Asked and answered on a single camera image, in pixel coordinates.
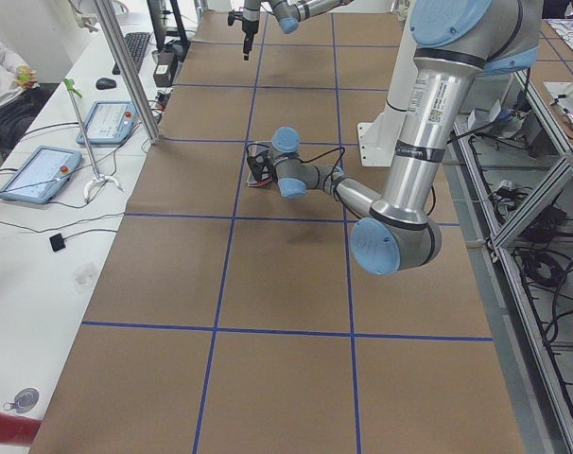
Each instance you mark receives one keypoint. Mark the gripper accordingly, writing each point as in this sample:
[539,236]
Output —
[247,29]
[268,173]

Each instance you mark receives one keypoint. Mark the pink and grey towel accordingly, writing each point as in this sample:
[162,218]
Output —
[255,149]

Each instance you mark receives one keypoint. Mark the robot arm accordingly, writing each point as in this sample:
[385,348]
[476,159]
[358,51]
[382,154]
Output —
[288,16]
[456,41]

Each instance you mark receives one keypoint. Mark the monitor stand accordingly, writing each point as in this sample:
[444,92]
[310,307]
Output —
[167,25]

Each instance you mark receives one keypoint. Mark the black box with label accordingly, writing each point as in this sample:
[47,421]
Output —
[166,69]

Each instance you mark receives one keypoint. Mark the black keyboard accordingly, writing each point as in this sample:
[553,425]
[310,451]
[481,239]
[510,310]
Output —
[137,44]

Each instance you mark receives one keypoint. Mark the black computer mouse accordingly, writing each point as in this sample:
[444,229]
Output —
[105,84]

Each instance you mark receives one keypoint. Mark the far teach pendant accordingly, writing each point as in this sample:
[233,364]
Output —
[110,123]

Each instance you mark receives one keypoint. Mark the teach pendant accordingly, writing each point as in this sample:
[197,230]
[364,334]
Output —
[42,175]
[110,123]

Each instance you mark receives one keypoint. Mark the thin metal stand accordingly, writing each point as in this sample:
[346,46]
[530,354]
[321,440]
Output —
[99,179]

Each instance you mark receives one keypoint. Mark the cardboard box on rack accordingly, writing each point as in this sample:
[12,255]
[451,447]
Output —
[497,120]

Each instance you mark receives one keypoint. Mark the small black square puck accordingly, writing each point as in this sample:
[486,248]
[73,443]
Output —
[57,242]

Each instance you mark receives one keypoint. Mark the near teach pendant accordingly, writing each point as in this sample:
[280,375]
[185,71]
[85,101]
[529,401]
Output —
[42,175]

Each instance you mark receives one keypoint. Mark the seated person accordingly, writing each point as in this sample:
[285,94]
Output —
[21,98]

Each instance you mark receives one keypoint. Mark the round metal disc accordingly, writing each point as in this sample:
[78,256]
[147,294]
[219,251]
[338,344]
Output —
[24,401]

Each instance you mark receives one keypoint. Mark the red object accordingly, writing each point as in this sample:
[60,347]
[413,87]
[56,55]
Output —
[18,430]

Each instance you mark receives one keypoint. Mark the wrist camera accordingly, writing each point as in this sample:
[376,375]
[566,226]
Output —
[255,164]
[234,16]

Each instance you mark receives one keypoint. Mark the white camera mast base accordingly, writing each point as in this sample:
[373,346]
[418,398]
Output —
[376,140]

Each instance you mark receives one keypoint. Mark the aluminium frame post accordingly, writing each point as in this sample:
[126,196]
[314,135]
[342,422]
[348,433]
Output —
[121,54]

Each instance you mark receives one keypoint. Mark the aluminium frame rack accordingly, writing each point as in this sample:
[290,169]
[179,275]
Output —
[518,193]

